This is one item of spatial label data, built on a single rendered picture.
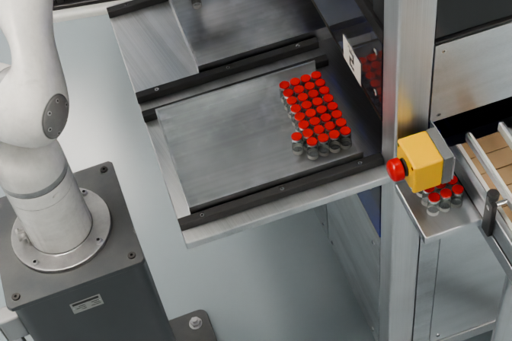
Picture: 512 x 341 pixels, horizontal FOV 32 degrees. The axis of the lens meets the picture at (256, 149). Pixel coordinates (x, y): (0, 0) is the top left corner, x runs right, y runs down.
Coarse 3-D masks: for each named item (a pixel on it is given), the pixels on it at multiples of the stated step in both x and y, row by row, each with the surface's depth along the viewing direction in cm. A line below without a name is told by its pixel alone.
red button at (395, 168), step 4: (392, 160) 151; (396, 160) 150; (388, 164) 151; (392, 164) 150; (396, 164) 150; (400, 164) 150; (388, 168) 151; (392, 168) 150; (396, 168) 150; (400, 168) 150; (404, 168) 151; (388, 172) 152; (392, 172) 150; (396, 172) 150; (400, 172) 150; (404, 172) 150; (392, 176) 150; (396, 176) 150; (400, 176) 150; (404, 176) 150; (396, 180) 151
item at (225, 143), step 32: (224, 96) 180; (256, 96) 181; (192, 128) 177; (224, 128) 176; (256, 128) 176; (288, 128) 175; (192, 160) 172; (224, 160) 171; (256, 160) 170; (288, 160) 170; (320, 160) 169; (352, 160) 166; (192, 192) 167; (224, 192) 166; (256, 192) 164
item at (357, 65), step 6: (348, 48) 165; (348, 54) 166; (354, 54) 162; (348, 60) 168; (354, 60) 164; (354, 66) 165; (360, 66) 161; (354, 72) 166; (360, 72) 162; (360, 78) 164; (360, 84) 165
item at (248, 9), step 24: (168, 0) 201; (216, 0) 201; (240, 0) 200; (264, 0) 199; (288, 0) 198; (192, 24) 197; (216, 24) 196; (240, 24) 195; (264, 24) 194; (288, 24) 193; (312, 24) 193; (192, 48) 192; (216, 48) 191; (240, 48) 190; (264, 48) 186
